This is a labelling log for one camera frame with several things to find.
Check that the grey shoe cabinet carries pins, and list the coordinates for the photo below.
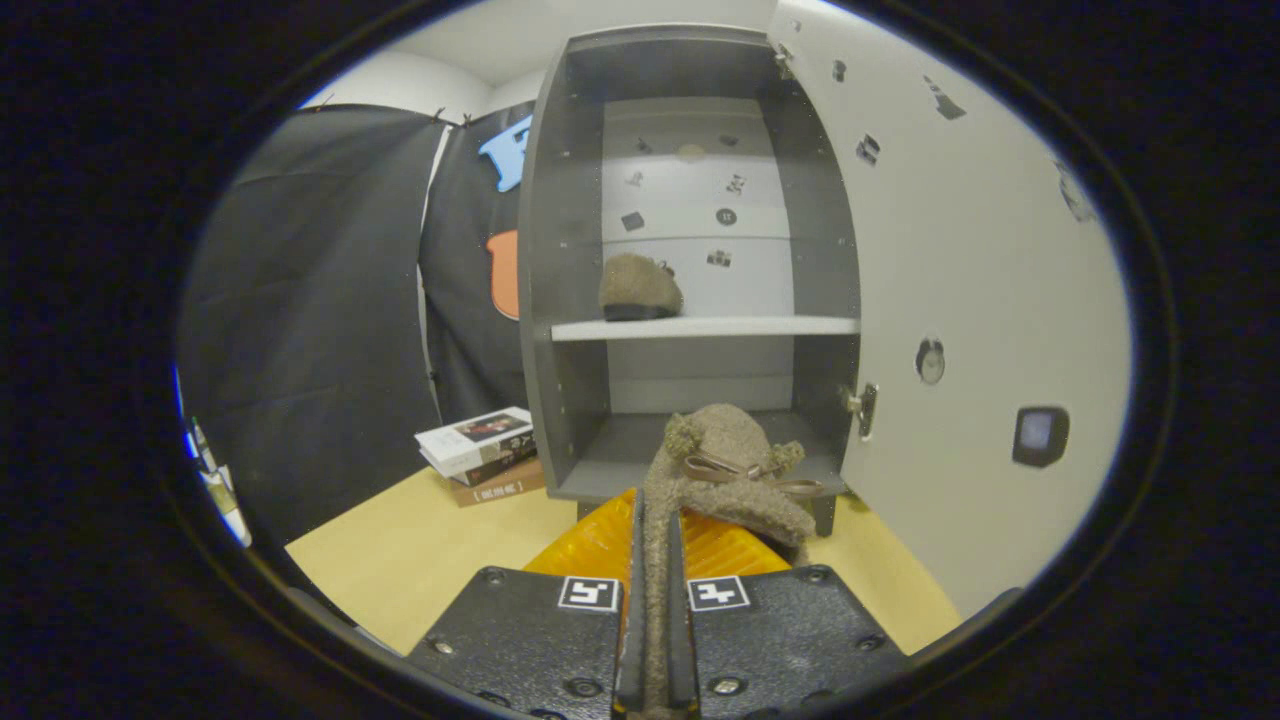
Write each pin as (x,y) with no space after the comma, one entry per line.
(565,200)

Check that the black backdrop cloth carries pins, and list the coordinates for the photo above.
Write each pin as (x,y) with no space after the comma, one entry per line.
(320,300)

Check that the brown fuzzy shoe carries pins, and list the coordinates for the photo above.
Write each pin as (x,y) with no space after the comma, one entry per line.
(730,440)
(635,285)

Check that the cluttered side shelf items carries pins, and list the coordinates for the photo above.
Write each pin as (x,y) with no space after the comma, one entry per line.
(215,485)

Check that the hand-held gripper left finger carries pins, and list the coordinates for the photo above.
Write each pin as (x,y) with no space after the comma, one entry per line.
(628,650)

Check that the dark cover book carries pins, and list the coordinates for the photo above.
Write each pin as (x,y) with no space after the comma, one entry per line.
(500,463)

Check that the white shoe cabinet door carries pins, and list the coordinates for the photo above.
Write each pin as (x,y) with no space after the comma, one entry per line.
(950,250)

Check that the brown cover book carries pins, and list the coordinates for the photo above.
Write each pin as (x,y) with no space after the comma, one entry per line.
(495,488)

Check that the white cover book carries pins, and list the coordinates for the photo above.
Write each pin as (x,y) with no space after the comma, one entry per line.
(470,440)

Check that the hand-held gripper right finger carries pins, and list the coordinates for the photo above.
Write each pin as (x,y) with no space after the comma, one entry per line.
(683,650)

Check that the metal door hinge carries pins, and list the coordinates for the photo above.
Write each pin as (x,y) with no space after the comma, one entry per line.
(864,408)
(784,60)

